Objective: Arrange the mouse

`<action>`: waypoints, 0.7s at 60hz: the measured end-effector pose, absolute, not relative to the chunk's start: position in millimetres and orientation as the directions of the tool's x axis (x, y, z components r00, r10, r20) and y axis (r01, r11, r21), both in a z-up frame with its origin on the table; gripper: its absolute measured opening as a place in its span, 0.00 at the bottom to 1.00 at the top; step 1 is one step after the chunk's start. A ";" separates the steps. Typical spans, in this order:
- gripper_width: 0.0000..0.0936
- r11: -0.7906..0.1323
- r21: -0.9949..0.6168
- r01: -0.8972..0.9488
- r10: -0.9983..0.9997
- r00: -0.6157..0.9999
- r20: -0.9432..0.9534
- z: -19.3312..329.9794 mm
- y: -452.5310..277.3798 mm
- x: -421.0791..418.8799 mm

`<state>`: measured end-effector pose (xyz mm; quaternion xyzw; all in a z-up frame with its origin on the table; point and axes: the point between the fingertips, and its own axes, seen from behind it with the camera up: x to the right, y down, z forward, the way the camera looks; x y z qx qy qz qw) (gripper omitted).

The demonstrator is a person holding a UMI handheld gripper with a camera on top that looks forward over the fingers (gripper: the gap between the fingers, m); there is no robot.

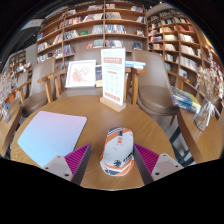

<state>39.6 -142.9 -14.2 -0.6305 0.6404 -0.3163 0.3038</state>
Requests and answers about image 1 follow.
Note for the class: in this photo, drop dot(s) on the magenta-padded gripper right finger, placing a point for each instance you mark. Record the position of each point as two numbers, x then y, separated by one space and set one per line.
149 160

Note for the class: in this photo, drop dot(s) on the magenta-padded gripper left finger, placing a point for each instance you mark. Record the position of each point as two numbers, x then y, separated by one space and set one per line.
76 160

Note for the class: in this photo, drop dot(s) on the white orange computer mouse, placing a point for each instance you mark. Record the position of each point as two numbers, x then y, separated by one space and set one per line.
117 151

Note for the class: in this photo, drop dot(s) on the blue pink gradient mouse pad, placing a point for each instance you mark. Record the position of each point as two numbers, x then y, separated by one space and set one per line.
50 136

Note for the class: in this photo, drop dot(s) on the round wooden side table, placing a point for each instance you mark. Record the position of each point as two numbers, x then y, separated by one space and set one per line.
205 136
8 130

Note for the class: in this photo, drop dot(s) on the blue yellow book stack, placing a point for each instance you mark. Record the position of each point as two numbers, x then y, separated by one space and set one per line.
185 100

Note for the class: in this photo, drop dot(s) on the glass vase with beige flowers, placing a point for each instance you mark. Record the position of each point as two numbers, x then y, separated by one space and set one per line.
203 115

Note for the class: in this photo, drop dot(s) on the glass vase with pink flowers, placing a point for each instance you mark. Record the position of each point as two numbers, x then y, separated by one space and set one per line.
5 111

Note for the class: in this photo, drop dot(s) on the white framed flower picture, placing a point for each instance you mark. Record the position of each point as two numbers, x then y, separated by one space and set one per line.
81 74

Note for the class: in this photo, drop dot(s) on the dark cover book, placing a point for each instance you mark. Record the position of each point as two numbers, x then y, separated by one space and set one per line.
98 76

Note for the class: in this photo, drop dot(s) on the white sign on wooden base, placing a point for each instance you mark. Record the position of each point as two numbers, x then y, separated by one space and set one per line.
113 76

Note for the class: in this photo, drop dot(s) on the light blue book stack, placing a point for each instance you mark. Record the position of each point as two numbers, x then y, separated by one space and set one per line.
135 64

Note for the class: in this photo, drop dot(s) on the small distant wooden bookshelf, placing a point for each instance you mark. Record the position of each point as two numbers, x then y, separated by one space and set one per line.
16 61

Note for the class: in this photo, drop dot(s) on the curved wooden bookshelf with books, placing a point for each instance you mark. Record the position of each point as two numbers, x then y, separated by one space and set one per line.
176 40

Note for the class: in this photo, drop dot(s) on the wide wooden bookshelf with books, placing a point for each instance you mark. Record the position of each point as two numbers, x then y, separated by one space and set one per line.
93 30

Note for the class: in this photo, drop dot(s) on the white hanging ceiling panel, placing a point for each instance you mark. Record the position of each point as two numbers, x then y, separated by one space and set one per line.
36 23

